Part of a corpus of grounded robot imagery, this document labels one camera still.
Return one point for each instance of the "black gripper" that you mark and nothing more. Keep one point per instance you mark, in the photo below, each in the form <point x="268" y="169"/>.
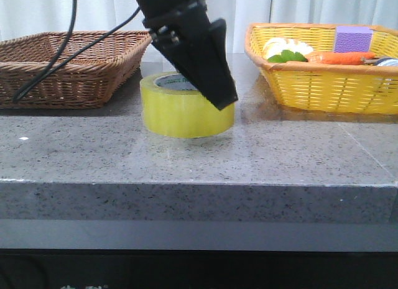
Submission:
<point x="182" y="33"/>

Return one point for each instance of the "yellow tape roll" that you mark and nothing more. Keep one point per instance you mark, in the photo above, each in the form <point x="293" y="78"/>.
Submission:
<point x="173" y="107"/>

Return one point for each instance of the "toy bread roll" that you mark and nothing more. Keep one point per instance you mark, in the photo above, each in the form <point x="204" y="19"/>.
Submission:
<point x="276" y="45"/>

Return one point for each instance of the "green toy leaf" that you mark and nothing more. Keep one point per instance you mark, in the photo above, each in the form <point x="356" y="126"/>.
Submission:
<point x="286" y="56"/>

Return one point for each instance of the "yellow woven basket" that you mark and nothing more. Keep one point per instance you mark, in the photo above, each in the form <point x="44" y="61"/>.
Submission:
<point x="360" y="89"/>

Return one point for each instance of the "toy orange carrot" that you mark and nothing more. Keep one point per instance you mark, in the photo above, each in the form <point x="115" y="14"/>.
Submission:
<point x="337" y="58"/>

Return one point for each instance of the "purple foam block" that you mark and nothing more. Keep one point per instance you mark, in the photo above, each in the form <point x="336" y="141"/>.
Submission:
<point x="352" y="39"/>

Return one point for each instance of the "white curtain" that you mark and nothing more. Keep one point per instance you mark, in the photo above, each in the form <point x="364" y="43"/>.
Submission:
<point x="26" y="17"/>

